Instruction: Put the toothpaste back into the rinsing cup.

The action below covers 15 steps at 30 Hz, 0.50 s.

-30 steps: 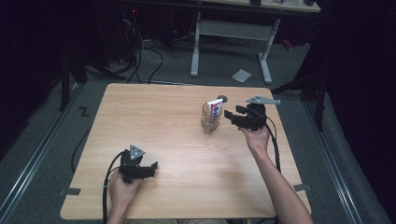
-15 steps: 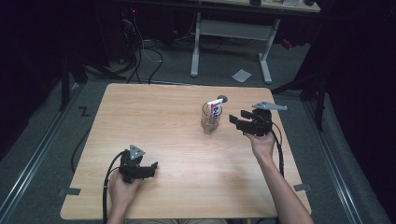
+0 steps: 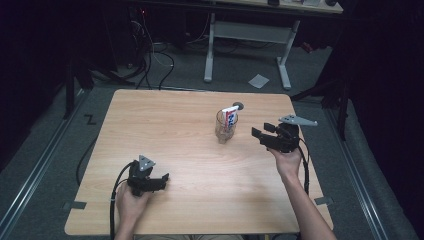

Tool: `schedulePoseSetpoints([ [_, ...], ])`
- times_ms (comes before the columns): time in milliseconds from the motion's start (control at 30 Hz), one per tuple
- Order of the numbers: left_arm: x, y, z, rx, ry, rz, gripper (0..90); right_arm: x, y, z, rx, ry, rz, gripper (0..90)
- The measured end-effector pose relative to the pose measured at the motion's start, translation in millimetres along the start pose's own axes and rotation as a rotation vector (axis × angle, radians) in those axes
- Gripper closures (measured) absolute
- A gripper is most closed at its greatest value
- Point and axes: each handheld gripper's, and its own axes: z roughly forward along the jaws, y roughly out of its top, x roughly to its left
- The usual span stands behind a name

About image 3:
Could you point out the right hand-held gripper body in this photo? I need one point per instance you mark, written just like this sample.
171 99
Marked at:
285 140

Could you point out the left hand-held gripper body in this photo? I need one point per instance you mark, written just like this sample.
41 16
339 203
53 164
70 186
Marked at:
137 181

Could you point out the clear glass cup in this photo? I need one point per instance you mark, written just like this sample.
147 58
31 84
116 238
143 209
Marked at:
225 133

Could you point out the white toothpaste tube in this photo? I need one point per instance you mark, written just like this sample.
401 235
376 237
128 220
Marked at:
230 116

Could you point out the person's right hand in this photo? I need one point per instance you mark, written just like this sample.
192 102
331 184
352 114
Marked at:
287 163

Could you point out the person's left hand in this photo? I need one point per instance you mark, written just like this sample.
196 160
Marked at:
130 206

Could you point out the grey round table grommet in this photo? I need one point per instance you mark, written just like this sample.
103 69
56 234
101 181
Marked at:
240 106

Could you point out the white paper sheet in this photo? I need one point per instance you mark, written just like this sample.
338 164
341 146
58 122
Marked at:
258 81

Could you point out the grey tape strip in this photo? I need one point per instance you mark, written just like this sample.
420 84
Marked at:
324 200
76 205

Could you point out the black metal stand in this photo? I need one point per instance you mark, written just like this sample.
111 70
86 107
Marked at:
70 90
343 106

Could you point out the small red object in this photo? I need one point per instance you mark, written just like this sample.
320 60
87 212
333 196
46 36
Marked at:
307 47

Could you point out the dark computer tower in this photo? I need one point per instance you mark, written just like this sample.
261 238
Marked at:
136 36

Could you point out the metal floor rail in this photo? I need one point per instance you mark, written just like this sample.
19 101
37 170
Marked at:
358 186
36 168

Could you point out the wooden desk with white frame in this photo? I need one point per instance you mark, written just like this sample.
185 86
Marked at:
248 31

